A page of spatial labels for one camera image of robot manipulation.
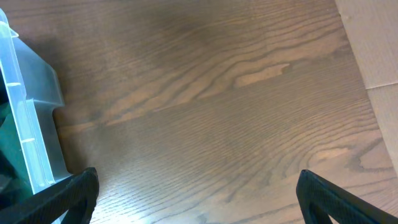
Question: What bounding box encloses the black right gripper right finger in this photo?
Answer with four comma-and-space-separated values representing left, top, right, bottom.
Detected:
296, 169, 397, 224

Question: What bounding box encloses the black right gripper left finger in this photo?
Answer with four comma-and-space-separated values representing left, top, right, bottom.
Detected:
1, 167, 100, 224

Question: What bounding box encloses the dark green garment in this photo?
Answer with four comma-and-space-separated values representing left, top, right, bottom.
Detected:
1, 103, 32, 209

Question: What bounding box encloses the clear plastic storage bin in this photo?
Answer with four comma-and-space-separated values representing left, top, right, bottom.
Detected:
1, 12, 70, 194

